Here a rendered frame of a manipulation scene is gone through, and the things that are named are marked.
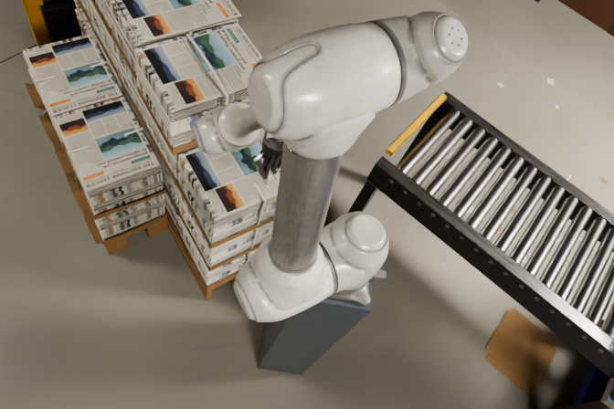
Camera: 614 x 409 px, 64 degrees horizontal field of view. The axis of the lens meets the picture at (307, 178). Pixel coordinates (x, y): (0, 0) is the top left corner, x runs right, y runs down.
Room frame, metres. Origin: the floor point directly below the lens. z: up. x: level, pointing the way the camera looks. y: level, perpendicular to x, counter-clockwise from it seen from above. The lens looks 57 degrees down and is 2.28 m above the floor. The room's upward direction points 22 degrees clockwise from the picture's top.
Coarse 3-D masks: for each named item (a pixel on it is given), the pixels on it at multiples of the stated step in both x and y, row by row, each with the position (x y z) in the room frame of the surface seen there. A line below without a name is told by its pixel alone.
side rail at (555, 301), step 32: (384, 160) 1.17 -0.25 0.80; (384, 192) 1.11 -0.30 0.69; (416, 192) 1.09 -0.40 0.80; (448, 224) 1.01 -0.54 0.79; (480, 256) 0.95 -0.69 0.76; (512, 288) 0.89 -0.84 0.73; (544, 288) 0.90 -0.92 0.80; (544, 320) 0.83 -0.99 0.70; (576, 320) 0.83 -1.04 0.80; (608, 352) 0.76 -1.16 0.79
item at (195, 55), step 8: (184, 40) 1.12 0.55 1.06; (200, 40) 1.15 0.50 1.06; (192, 48) 1.10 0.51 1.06; (200, 48) 1.12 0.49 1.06; (192, 56) 1.07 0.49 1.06; (200, 56) 1.09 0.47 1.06; (208, 56) 1.10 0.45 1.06; (200, 64) 1.06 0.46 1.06; (216, 64) 1.08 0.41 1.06; (208, 72) 1.04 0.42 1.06; (216, 72) 1.05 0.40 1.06; (208, 80) 1.00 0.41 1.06; (216, 80) 1.02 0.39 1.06; (224, 80) 1.03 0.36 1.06; (216, 88) 0.99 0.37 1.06; (224, 96) 0.97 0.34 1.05; (232, 96) 1.00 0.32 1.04; (224, 104) 0.98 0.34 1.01
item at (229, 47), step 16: (208, 32) 1.20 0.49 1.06; (224, 32) 1.23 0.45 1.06; (240, 32) 1.26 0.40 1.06; (208, 48) 1.13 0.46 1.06; (224, 48) 1.16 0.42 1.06; (240, 48) 1.18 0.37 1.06; (256, 48) 1.21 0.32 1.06; (224, 64) 1.09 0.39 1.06; (240, 64) 1.12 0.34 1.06; (240, 80) 1.05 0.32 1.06; (240, 96) 1.02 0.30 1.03
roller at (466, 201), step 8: (496, 152) 1.43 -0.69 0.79; (504, 152) 1.44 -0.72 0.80; (496, 160) 1.38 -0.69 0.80; (504, 160) 1.41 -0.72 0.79; (488, 168) 1.33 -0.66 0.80; (496, 168) 1.34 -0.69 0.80; (480, 176) 1.28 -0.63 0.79; (488, 176) 1.29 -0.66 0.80; (472, 184) 1.23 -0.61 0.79; (480, 184) 1.23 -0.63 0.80; (472, 192) 1.18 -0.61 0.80; (480, 192) 1.20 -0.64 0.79; (464, 200) 1.13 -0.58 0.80; (472, 200) 1.15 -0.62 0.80; (456, 208) 1.09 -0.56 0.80; (464, 208) 1.10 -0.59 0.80
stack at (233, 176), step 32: (96, 32) 1.37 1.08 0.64; (160, 160) 0.96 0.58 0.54; (192, 160) 0.84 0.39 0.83; (224, 160) 0.89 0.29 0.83; (192, 192) 0.77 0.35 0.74; (224, 192) 0.77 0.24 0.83; (256, 192) 0.82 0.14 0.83; (192, 224) 0.77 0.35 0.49; (224, 224) 0.69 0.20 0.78; (256, 224) 0.80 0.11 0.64; (192, 256) 0.75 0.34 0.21; (224, 256) 0.70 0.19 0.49
